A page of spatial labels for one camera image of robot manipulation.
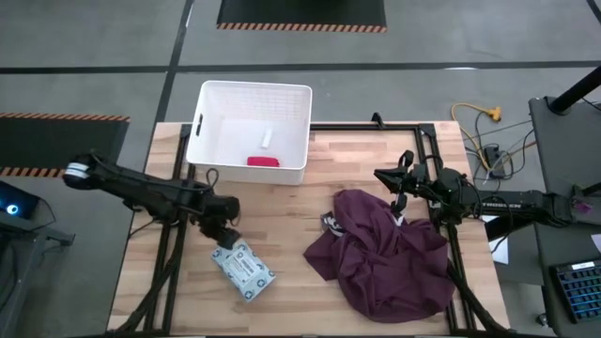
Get grey metal stand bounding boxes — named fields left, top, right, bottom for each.
left=0, top=213, right=76, bottom=338

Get black white printed label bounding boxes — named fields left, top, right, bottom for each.
left=320, top=210, right=347, bottom=238

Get yellow extension cable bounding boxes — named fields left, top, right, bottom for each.
left=450, top=102, right=503, bottom=163

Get small red packet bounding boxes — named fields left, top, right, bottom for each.
left=246, top=156, right=282, bottom=168

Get black power strip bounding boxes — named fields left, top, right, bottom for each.
left=484, top=145, right=507, bottom=179

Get black table frame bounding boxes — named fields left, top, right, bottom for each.
left=110, top=122, right=513, bottom=335

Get white blue printed wipes packet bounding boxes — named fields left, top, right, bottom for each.
left=209, top=238, right=277, bottom=303

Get white paper sheet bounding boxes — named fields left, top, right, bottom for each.
left=483, top=214, right=511, bottom=266

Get black device with blue light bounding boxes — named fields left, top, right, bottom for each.
left=0, top=180, right=42, bottom=221

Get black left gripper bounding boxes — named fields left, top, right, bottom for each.
left=199, top=194, right=243, bottom=250

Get thick black pole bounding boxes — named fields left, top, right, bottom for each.
left=547, top=65, right=601, bottom=116

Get maroon crumpled cloth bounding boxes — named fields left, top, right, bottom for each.
left=302, top=188, right=456, bottom=324

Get tangled black floor cables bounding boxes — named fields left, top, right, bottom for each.
left=462, top=110, right=536, bottom=184

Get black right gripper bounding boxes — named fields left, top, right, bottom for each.
left=374, top=162, right=436, bottom=215

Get black backlit keyboard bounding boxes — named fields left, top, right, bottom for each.
left=549, top=259, right=601, bottom=325

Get grey side table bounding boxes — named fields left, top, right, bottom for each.
left=529, top=96, right=601, bottom=338

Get black hazard striped floor mat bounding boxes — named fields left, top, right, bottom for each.
left=216, top=0, right=389, bottom=34
left=0, top=112, right=131, bottom=178

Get white perforated plastic basket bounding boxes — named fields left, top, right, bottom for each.
left=185, top=80, right=314, bottom=187

